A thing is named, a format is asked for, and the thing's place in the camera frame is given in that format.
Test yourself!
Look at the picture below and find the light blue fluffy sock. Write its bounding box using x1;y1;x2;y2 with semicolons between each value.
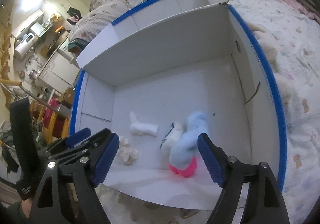
169;111;209;170

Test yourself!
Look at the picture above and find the green sleeve forearm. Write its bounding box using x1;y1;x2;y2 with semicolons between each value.
1;198;33;224

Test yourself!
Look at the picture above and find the pink soft ball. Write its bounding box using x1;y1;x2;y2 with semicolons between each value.
169;157;197;178

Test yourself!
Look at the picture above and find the wooden yellow rack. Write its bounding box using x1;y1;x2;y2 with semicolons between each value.
30;99;71;145

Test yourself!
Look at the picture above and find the cream scrunchie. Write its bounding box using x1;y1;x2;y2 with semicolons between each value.
117;136;139;165

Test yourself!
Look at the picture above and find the white kitchen cabinet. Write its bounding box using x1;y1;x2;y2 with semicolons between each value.
38;52;79;93

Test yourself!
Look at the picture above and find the white rolled sock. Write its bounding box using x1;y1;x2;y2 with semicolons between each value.
129;112;159;137

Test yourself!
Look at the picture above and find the white sock dark trim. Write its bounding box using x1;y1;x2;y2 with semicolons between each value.
159;122;184;155

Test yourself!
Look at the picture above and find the cream fluffy towel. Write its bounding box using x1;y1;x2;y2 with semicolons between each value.
247;22;293;103

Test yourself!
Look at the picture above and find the blue white cardboard box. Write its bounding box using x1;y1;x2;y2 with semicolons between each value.
70;0;287;210

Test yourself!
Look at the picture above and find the white patterned bed blanket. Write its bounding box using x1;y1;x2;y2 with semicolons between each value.
69;0;319;223

